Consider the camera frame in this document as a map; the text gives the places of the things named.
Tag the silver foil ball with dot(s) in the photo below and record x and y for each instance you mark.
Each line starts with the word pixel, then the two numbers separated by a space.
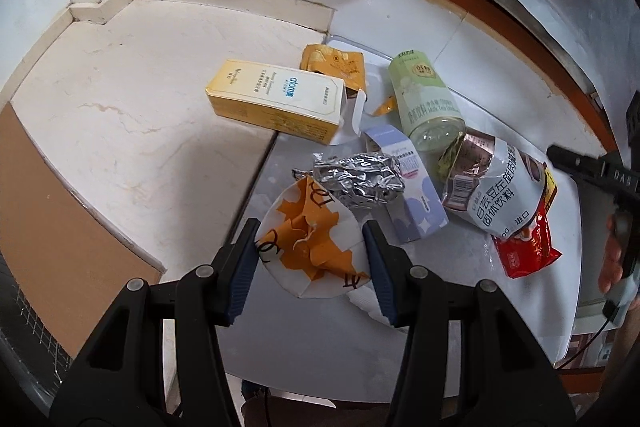
pixel 355 179

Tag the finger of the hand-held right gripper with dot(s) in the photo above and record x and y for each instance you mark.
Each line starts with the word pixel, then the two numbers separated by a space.
pixel 575 162

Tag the crushed white orange paper cup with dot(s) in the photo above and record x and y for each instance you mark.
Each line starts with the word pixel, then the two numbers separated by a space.
pixel 310 252

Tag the yellow cardboard box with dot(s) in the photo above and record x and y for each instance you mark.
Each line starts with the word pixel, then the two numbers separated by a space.
pixel 270 97

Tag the white tissue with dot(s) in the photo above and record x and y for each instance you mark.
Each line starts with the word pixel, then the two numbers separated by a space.
pixel 365 302

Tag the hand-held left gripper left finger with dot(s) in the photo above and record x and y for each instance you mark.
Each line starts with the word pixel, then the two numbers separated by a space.
pixel 244 268

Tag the green label plastic bottle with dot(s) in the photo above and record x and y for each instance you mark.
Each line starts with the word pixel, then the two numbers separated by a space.
pixel 420 92

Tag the red snack packet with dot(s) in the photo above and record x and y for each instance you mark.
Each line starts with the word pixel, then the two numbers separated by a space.
pixel 525 252

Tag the purple white carton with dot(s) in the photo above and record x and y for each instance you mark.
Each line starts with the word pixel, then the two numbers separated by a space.
pixel 420 213

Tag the orange snack packet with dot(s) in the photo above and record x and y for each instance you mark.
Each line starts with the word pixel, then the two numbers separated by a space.
pixel 330 62

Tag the white rose-gold drink powder bag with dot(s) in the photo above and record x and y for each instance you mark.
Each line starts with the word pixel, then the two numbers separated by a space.
pixel 500 197

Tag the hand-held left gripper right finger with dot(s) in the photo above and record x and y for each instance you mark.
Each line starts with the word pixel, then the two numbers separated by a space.
pixel 377 268

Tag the person's right hand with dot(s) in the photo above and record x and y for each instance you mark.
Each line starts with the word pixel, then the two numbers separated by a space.
pixel 609 259

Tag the brown board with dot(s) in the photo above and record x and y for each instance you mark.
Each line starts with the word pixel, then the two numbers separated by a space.
pixel 60 232

